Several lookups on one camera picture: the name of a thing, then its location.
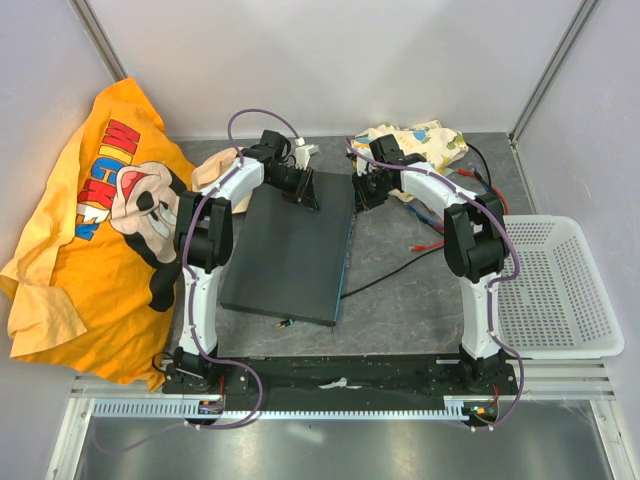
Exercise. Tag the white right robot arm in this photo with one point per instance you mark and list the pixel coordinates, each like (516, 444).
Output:
(473, 229)

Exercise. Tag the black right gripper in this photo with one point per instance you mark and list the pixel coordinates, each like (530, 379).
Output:
(363, 201)

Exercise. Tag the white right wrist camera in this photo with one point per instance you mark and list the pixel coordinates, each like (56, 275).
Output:
(361, 167)

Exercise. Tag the slotted grey cable duct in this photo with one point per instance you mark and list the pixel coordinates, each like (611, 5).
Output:
(446, 408)

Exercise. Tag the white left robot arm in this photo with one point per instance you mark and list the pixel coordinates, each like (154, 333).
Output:
(204, 233)

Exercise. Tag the beige bucket hat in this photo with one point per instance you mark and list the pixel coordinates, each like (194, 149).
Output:
(220, 170)

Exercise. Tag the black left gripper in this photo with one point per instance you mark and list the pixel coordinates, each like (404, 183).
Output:
(307, 196)

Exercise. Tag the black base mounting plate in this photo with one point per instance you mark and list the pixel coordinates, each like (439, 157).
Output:
(429, 374)

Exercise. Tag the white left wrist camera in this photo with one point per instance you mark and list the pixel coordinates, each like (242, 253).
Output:
(303, 153)

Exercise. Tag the orange Mickey t-shirt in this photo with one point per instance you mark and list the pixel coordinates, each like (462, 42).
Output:
(92, 280)

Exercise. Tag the patterned white yellow cloth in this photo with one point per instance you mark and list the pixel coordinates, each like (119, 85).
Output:
(440, 142)

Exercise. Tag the white perforated plastic basket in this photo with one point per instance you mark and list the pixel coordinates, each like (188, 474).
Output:
(557, 307)

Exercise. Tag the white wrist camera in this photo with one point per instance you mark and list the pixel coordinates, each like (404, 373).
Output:
(361, 167)
(303, 153)

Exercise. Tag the dark grey network switch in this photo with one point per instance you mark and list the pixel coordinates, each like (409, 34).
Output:
(289, 262)

